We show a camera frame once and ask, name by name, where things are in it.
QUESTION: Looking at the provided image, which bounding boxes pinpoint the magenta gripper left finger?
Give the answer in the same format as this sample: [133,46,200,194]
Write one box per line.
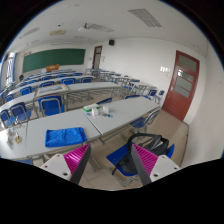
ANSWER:
[41,144,91,185]

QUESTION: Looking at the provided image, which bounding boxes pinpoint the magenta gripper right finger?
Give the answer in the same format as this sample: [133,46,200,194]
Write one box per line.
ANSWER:
[131,144,180,185]

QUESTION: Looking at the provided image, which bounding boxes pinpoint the blue folded towel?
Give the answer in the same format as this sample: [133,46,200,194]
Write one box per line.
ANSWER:
[45,127,87,148]

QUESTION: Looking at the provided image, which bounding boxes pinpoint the black backpack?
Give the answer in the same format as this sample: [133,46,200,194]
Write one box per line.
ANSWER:
[110,133,169,176]

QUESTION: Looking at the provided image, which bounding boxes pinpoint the blue chair under backpack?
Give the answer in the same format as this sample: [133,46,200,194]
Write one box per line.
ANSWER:
[106,143,175,176]

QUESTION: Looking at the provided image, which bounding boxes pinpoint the blue chair at right desk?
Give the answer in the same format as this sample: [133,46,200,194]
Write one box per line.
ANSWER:
[130,110,159,131]

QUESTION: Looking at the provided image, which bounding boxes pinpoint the green white box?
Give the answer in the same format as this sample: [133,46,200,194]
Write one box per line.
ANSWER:
[83,104,99,112]

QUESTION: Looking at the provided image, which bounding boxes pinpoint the grey right front desk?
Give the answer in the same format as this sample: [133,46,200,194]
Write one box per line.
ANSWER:
[85,97,160,135]

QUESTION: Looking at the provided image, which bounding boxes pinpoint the blue chair behind desk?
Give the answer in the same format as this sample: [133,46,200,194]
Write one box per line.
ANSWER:
[38,96,65,116]

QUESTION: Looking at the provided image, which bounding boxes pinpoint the small bottles on desk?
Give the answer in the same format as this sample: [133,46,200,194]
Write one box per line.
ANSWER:
[6,129,22,145]

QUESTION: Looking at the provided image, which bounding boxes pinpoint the white small box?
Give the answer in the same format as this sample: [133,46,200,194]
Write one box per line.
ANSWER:
[103,106,109,114]

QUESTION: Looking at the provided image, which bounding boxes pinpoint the blue chair left row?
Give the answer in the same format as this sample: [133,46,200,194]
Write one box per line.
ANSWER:
[10,102,32,123]

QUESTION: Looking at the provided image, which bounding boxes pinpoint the grey second row desk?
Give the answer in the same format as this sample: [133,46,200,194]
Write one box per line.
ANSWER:
[34,82,119,99]

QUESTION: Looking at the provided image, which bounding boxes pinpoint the red brown near door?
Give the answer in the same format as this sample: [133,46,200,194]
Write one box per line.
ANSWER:
[162,51,200,121]

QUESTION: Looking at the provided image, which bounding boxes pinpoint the red brown door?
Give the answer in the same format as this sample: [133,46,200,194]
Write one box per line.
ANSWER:
[162,51,200,121]
[92,46,102,69]

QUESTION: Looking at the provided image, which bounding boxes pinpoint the orange lectern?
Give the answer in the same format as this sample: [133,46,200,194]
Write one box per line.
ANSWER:
[46,65,60,72]

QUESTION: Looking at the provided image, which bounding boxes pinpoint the green chalkboard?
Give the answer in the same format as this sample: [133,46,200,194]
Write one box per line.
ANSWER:
[23,49,86,73]

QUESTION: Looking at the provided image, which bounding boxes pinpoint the red brown far door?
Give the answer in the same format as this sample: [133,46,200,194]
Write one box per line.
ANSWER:
[92,46,102,69]

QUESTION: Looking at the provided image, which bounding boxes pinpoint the ceiling projector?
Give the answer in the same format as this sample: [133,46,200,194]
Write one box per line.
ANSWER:
[78,23,92,32]

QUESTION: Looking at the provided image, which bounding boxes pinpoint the black wall speaker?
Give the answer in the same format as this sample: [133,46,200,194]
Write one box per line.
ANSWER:
[109,40,115,46]

